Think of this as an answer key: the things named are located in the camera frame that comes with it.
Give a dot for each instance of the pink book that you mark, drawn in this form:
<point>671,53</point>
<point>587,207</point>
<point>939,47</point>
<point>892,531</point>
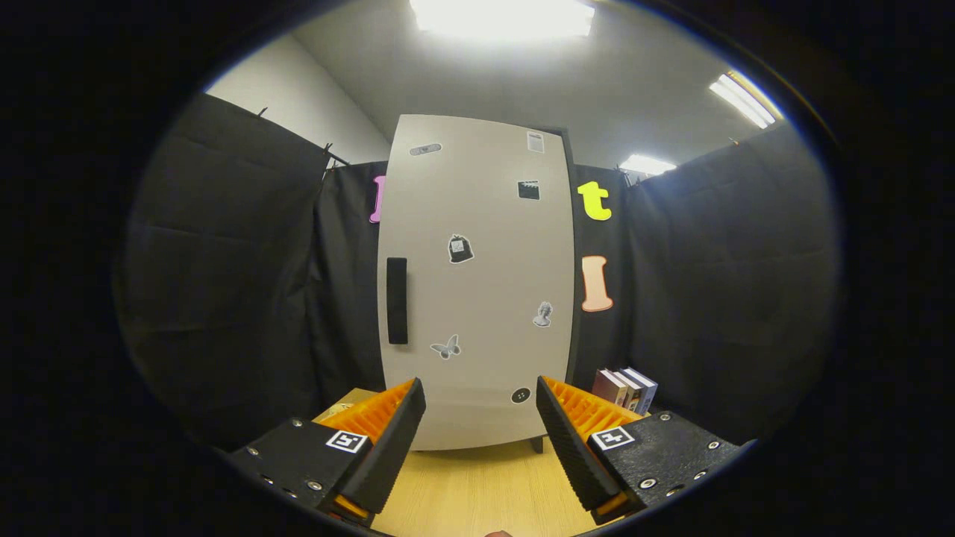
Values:
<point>606,386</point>

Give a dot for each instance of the long ceiling light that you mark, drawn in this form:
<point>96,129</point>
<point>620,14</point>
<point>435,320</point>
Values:
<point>746,98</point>

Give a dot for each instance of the large ceiling light panel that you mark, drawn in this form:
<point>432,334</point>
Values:
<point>501,19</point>

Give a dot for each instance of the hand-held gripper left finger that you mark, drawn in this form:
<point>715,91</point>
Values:
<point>392,455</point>

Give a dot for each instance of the beige cabinet door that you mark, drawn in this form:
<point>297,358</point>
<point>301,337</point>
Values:
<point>485,283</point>

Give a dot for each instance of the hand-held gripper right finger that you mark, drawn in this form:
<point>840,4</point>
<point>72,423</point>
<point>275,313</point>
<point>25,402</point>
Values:
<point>576,455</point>

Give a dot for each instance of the small ceiling light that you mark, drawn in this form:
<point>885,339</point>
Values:
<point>646,164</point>

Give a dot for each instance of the black backdrop cloth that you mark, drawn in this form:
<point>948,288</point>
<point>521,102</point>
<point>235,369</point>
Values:
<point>224,261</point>

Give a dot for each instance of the dark grey cabinet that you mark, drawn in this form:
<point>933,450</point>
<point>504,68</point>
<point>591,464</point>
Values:
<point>577,261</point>

